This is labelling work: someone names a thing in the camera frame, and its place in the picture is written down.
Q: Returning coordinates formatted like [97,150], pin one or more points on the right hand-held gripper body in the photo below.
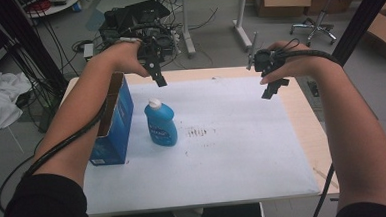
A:
[266,60]

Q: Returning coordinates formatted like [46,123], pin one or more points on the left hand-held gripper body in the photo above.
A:
[151,50]

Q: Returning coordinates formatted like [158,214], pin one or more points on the blue bottle with white cap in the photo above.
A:
[162,126]

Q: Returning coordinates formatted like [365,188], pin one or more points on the blue cardboard box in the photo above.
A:
[118,125]

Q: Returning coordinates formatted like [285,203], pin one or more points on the person's right hand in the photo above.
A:
[299,64]

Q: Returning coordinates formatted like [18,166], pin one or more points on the person's left hand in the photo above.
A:
[126,60]

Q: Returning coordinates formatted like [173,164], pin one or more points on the grey metal rod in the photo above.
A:
[253,48]

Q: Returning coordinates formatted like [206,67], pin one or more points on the black equipment on floor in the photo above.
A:
[136,19]

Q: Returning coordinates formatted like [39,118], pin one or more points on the white desk with legs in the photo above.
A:
[241,22]

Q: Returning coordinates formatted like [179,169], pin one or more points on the grey power adapter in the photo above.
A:
[88,50]

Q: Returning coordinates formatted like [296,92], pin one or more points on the brown cardboard box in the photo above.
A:
[385,33]
[285,0]

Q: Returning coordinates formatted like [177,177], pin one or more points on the office chair with metal base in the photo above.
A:
[320,23]

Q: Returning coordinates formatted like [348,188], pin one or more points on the white table mat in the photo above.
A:
[236,153]

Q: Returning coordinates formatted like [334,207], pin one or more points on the black metal stand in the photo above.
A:
[363,16]

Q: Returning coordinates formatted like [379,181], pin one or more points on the round white table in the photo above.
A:
[55,5]

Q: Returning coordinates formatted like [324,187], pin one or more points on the person's black right sleeve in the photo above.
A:
[370,212]

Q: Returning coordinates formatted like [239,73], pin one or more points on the person's black sleeve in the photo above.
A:
[42,206]
[370,212]

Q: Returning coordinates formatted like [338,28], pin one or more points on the white cloth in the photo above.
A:
[0,98]

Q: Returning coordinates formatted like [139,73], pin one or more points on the person's black left sleeve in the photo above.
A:
[42,206]

